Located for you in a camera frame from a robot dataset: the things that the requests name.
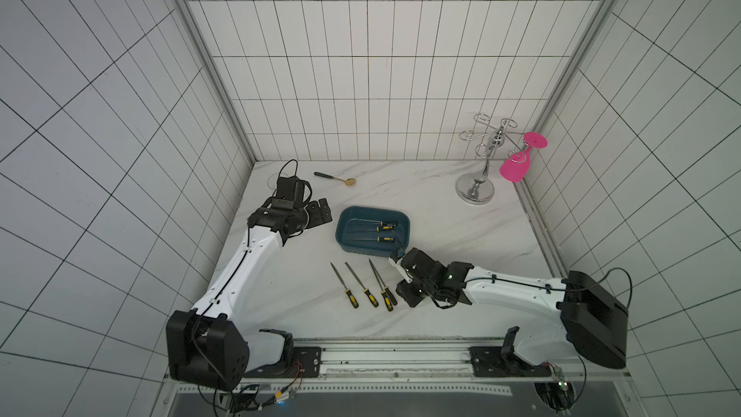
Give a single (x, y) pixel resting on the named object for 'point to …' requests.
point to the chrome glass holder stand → (478, 187)
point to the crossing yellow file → (383, 228)
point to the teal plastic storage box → (372, 232)
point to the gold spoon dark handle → (348, 181)
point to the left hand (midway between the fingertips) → (314, 219)
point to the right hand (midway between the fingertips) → (393, 291)
